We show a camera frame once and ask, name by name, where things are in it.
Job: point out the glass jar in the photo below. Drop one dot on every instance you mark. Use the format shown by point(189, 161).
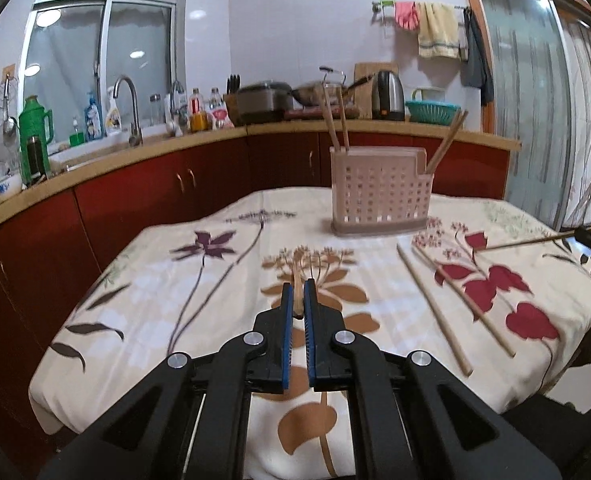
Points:
point(155, 110)

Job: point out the blue detergent bottle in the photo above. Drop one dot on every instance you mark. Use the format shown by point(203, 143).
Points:
point(93, 120)

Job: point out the yellow towel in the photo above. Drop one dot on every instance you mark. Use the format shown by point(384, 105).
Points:
point(438, 32)

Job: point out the clear plastic bottle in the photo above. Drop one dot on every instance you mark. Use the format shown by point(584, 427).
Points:
point(216, 97)

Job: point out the pink snack packet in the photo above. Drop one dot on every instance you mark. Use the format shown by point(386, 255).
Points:
point(221, 117)

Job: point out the cooking oil bottle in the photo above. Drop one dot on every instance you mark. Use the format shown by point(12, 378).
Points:
point(198, 122)

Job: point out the sliding window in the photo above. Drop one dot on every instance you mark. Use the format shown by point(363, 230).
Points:
point(65, 60)

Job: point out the green thermos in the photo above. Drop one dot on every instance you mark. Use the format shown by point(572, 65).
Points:
point(35, 125)

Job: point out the wok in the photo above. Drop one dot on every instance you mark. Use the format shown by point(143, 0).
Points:
point(308, 95)

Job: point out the pink rubber gloves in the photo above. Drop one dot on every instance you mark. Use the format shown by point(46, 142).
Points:
point(406, 15)

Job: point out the small green soap bottle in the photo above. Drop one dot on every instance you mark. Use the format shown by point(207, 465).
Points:
point(77, 137)

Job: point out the wooden chopstick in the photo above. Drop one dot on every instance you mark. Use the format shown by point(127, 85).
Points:
point(444, 140)
point(298, 295)
point(467, 305)
point(530, 241)
point(451, 140)
point(329, 125)
point(433, 310)
point(344, 125)

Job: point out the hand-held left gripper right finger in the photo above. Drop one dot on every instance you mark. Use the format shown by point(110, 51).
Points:
point(309, 340)

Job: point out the steel faucet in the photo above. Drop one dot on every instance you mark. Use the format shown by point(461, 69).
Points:
point(134, 110)

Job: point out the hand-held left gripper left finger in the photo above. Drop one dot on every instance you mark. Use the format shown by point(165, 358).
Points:
point(287, 340)

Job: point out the wooden cutting board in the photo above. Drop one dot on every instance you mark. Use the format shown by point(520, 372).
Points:
point(365, 72)

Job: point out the hanging strainer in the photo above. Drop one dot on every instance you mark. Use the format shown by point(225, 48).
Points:
point(3, 142)

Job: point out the glass sliding door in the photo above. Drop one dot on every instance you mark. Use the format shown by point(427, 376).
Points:
point(530, 110)

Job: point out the floral tablecloth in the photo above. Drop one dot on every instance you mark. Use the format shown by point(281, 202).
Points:
point(150, 285)

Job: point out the grey rice cooker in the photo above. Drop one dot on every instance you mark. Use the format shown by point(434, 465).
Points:
point(263, 102)

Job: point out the teal plastic basket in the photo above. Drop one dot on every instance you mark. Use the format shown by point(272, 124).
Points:
point(433, 112)

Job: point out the pink plastic utensil holder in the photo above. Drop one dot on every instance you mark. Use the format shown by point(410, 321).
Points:
point(370, 160)

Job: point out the dark hanging cloth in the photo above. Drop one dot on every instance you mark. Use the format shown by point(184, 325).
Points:
point(475, 70)

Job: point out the white spray bottle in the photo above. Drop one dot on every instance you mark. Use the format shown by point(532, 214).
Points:
point(113, 117)

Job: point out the green and white container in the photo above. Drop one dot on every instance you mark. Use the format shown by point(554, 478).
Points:
point(430, 94)

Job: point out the wall hook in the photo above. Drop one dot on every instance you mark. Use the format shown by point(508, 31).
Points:
point(9, 70)

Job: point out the wall towel rack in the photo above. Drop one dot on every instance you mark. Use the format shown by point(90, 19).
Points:
point(378, 7)

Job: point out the steel electric kettle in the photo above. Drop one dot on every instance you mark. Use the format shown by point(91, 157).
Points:
point(388, 95)

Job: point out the knife block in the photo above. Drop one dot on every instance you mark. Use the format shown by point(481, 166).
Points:
point(233, 85)

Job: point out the steel sink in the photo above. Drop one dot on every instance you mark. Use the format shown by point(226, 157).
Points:
point(70, 160)

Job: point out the red kitchen cabinet unit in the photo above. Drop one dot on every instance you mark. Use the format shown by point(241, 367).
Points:
point(35, 260)

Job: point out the white patterned bowl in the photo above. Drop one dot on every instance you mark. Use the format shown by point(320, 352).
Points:
point(8, 187)

